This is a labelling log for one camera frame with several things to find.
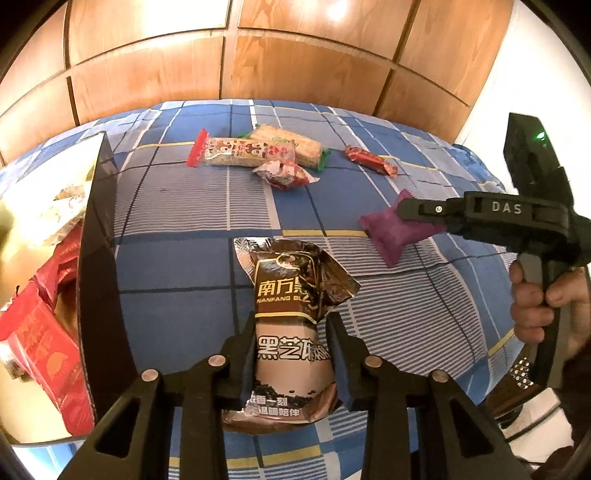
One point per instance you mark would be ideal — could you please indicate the person's right hand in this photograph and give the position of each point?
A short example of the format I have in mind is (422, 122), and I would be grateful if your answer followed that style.
(526, 314)

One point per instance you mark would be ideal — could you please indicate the yellow white snack packet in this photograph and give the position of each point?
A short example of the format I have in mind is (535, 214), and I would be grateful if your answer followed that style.
(60, 207)

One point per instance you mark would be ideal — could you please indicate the dark dotted cloth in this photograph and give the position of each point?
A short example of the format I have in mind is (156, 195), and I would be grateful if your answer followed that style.
(519, 376)

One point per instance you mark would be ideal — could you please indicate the brown sesame drink packet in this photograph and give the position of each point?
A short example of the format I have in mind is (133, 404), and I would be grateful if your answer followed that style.
(286, 295)

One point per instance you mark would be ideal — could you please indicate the small red snack packet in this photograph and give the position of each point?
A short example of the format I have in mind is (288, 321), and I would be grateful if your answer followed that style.
(60, 267)

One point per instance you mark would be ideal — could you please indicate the blue plaid bed sheet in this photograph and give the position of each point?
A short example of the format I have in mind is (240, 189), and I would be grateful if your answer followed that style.
(184, 221)

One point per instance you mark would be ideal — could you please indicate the purple snack packet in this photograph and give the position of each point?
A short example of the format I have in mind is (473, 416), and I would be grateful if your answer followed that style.
(392, 230)

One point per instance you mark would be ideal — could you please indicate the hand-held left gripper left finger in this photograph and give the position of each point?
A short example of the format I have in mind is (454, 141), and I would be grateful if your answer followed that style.
(245, 374)

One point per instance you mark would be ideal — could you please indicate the red candy bar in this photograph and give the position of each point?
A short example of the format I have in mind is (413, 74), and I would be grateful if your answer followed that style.
(369, 159)

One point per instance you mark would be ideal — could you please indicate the wooden wardrobe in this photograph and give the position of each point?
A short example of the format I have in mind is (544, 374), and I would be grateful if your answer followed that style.
(300, 60)

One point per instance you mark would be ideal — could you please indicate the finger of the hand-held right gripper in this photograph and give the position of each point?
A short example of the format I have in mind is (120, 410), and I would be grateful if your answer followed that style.
(425, 210)

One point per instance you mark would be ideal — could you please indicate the black tin box gold interior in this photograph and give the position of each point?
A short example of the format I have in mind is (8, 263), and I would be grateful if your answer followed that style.
(99, 277)

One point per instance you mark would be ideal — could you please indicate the cracker packet green ends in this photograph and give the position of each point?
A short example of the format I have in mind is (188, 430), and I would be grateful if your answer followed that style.
(302, 145)

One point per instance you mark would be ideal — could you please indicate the large red snack packet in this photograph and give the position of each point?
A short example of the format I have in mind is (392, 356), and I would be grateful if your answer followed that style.
(41, 350)

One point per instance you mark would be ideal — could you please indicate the rice cracker bar red ends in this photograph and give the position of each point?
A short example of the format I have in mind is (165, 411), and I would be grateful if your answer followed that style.
(240, 150)

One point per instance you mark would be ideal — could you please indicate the pink white snack packet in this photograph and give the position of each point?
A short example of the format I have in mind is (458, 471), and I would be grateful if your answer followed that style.
(284, 174)

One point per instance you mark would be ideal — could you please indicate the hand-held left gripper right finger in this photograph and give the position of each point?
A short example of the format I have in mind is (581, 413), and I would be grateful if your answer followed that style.
(341, 374)

